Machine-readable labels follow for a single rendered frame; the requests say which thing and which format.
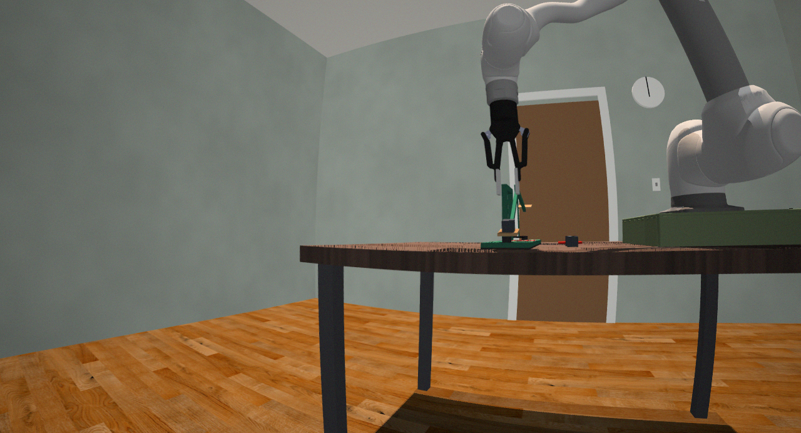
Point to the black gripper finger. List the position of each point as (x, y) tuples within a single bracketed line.
[(497, 160), (518, 165)]

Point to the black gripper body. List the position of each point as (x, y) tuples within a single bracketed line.
[(504, 113)]

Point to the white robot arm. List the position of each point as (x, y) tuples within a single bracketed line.
[(743, 135)]

